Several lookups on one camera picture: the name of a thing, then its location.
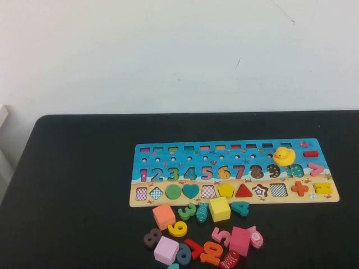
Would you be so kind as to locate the teal heart piece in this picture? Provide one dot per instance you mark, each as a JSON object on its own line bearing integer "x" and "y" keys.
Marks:
{"x": 191, "y": 190}

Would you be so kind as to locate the green circle piece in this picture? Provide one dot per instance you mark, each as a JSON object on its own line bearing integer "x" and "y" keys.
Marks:
{"x": 173, "y": 192}

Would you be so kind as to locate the yellow pentagon piece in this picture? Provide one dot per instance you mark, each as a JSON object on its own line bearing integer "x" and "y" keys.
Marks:
{"x": 226, "y": 191}

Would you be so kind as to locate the green number three piece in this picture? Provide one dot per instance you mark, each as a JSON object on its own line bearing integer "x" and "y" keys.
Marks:
{"x": 190, "y": 208}

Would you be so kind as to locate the colourful wooden number puzzle board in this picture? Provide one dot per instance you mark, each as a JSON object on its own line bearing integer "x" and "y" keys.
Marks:
{"x": 252, "y": 162}

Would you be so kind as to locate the red triangle piece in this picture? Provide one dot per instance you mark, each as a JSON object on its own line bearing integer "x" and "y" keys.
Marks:
{"x": 244, "y": 192}

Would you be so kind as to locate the yellow number six piece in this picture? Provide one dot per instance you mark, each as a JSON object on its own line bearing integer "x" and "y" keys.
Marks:
{"x": 182, "y": 227}

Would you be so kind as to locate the teal number four piece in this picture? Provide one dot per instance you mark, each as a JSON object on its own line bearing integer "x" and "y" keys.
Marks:
{"x": 242, "y": 208}

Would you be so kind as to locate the brown number eight piece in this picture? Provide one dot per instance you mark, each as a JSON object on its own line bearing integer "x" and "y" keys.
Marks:
{"x": 152, "y": 238}

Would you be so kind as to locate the pink number five piece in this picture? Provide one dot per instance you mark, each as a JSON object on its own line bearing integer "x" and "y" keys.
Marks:
{"x": 224, "y": 236}

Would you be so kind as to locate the red number seven piece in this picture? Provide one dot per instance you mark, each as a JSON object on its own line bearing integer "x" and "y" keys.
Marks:
{"x": 196, "y": 248}

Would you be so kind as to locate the grey-blue number nine piece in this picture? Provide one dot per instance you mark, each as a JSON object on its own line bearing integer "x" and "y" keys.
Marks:
{"x": 179, "y": 256}

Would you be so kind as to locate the orange number ten piece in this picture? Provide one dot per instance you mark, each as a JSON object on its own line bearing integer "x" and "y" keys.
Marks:
{"x": 211, "y": 253}

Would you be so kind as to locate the orange plus sign piece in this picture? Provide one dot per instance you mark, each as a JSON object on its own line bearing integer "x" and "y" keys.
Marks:
{"x": 299, "y": 188}

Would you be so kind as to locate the small teal wooden piece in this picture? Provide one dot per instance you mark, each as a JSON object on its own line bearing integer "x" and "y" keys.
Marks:
{"x": 174, "y": 266}

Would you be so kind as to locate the red minus sign piece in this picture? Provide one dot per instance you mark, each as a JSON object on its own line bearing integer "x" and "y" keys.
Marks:
{"x": 310, "y": 153}

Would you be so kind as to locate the pink greater-than sign piece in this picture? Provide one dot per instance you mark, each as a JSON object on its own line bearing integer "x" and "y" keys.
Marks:
{"x": 318, "y": 169}

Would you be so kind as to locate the yellow equals sign piece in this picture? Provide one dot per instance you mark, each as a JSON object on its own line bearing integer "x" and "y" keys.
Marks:
{"x": 326, "y": 188}

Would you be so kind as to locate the teal wooden fish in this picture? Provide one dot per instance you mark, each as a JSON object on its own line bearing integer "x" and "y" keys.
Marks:
{"x": 202, "y": 213}

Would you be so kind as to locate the orange wooden block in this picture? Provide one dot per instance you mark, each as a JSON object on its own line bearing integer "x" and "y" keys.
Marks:
{"x": 164, "y": 215}

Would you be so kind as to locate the yellow wooden block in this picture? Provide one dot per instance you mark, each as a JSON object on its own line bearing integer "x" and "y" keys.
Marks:
{"x": 220, "y": 210}

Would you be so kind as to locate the yellow rubber duck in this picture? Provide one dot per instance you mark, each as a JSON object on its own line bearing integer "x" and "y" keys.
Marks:
{"x": 284, "y": 157}

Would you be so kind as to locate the lilac wooden block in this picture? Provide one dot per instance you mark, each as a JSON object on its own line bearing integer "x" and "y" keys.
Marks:
{"x": 165, "y": 250}

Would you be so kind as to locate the magenta wooden block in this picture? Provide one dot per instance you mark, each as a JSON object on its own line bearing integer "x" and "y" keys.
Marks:
{"x": 239, "y": 241}

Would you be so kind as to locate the pink wooden fish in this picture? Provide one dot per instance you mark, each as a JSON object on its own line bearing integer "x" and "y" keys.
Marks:
{"x": 255, "y": 237}

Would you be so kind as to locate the red wooden fish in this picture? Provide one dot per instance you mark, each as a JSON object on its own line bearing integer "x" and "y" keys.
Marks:
{"x": 230, "y": 259}

